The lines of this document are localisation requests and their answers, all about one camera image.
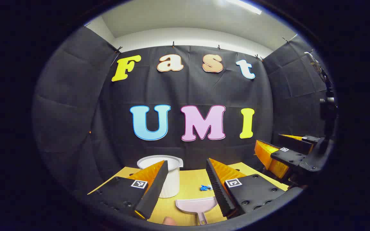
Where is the ceiling light strip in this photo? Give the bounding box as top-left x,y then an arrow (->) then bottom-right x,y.
227,0 -> 262,15

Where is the black backdrop cloth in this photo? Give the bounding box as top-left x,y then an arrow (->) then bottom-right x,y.
32,26 -> 336,199

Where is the white ribbed garbage bin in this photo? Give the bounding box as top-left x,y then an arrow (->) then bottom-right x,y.
137,155 -> 184,198

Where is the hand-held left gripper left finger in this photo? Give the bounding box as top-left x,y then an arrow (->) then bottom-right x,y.
87,160 -> 169,220

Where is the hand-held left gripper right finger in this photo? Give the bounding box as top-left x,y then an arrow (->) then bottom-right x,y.
206,158 -> 290,218

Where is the lilac plastic dustpan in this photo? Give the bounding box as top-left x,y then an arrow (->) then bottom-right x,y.
175,196 -> 219,225

